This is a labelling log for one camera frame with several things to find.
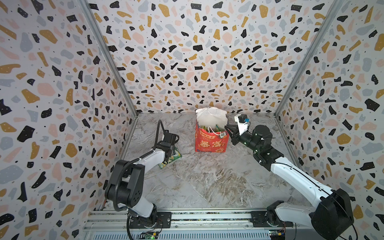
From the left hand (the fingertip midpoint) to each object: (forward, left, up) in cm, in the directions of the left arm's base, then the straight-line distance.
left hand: (166, 146), depth 93 cm
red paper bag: (-4, -27, +17) cm, 32 cm away
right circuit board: (-46, -58, -8) cm, 74 cm away
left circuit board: (-45, +4, -7) cm, 45 cm away
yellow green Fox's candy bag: (-3, -6, -6) cm, 9 cm away
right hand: (-3, -33, +25) cm, 42 cm away
